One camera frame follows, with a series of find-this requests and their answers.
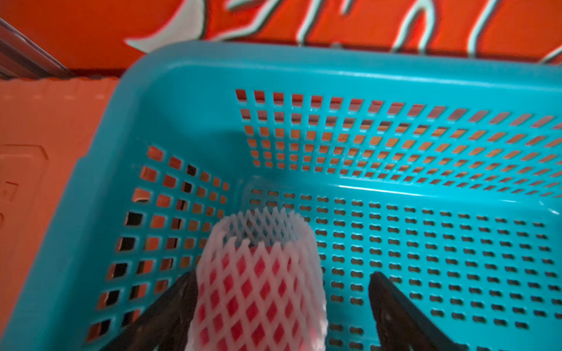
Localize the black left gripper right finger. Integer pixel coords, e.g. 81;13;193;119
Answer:
368;272;459;350

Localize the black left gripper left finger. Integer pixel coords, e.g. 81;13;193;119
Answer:
103;271;198;350

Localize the netted apple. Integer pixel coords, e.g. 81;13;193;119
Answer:
186;207;329;350

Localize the teal left plastic basket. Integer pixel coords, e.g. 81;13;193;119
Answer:
1;42;561;350

